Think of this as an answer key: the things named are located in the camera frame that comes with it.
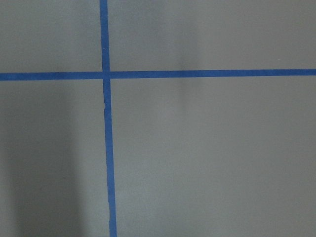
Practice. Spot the brown paper table cover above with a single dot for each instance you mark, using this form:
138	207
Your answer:
194	157

